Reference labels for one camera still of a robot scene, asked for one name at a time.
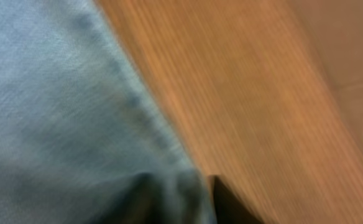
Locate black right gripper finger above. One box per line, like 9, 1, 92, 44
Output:
209, 175, 264, 224

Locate light blue denim jeans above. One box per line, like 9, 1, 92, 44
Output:
0, 1, 216, 223

